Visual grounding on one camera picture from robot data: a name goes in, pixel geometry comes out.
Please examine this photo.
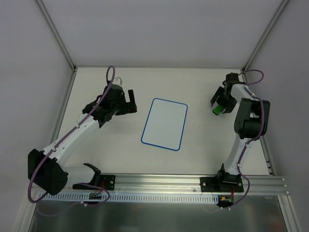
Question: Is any right aluminium frame post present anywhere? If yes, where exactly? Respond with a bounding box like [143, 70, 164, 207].
[241, 0, 290, 71]

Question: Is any green whiteboard eraser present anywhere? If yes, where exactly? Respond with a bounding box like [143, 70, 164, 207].
[212, 105, 224, 115]

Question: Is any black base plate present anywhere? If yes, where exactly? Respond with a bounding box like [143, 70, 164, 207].
[72, 174, 116, 190]
[200, 176, 244, 193]

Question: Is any right table edge rail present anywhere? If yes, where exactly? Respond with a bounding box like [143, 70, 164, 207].
[240, 68, 275, 176]

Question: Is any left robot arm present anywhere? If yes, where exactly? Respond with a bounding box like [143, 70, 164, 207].
[28, 84, 137, 195]

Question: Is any white slotted cable duct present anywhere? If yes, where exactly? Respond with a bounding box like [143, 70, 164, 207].
[43, 191, 219, 204]

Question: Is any left aluminium frame post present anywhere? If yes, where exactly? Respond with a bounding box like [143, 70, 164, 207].
[34, 0, 76, 72]

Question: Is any left table edge rail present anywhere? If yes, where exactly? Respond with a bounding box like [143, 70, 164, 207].
[48, 68, 77, 144]

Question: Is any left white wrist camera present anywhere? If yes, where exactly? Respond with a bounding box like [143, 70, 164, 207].
[112, 77, 123, 87]

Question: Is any aluminium frame post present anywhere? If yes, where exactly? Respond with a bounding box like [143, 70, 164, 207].
[34, 0, 76, 72]
[241, 0, 290, 71]

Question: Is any blue-framed small whiteboard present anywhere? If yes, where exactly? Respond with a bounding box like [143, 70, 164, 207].
[140, 98, 188, 151]

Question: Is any aluminium mounting rail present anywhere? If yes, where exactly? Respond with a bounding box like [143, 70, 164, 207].
[28, 172, 289, 194]

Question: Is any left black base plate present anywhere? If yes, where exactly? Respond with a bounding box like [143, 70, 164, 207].
[72, 174, 116, 190]

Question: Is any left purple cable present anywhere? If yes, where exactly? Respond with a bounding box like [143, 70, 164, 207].
[28, 65, 116, 217]

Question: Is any table edge rail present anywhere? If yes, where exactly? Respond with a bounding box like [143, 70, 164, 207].
[240, 68, 275, 176]
[48, 68, 77, 144]

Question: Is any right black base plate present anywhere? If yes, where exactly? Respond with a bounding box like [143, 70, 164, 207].
[200, 176, 244, 193]

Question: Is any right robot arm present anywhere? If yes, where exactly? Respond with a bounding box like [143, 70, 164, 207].
[206, 72, 270, 192]

